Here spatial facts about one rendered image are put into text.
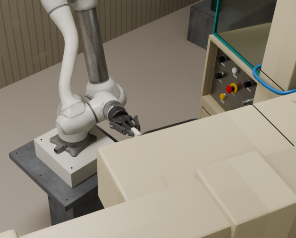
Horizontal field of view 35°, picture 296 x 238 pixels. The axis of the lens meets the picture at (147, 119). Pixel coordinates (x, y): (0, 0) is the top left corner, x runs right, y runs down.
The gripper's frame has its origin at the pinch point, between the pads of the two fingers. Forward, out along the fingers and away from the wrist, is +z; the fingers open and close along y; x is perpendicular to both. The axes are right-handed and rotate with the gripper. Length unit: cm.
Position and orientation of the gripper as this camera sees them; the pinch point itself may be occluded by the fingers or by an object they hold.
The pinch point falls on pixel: (136, 134)
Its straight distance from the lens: 184.0
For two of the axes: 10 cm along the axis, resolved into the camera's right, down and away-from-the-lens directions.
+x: 0.7, 8.9, 4.4
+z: 4.2, 3.8, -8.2
